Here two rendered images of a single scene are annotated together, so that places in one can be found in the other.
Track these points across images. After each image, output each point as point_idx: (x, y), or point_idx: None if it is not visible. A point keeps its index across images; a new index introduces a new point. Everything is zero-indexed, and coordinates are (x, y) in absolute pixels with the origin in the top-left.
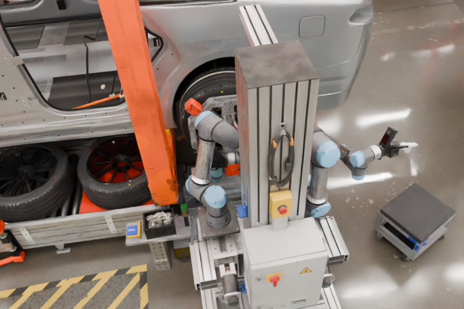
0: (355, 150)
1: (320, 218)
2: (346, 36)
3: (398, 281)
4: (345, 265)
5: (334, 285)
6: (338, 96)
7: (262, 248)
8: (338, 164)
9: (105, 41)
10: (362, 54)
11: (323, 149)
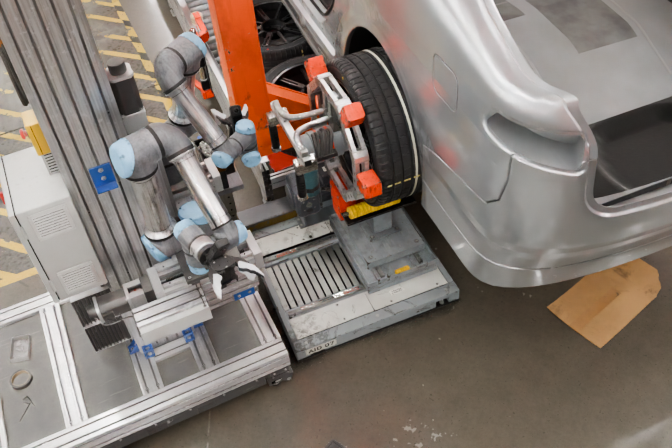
0: (550, 429)
1: (198, 290)
2: (481, 149)
3: None
4: (266, 440)
5: (228, 427)
6: (474, 257)
7: (22, 160)
8: (497, 403)
9: None
10: (516, 219)
11: (115, 142)
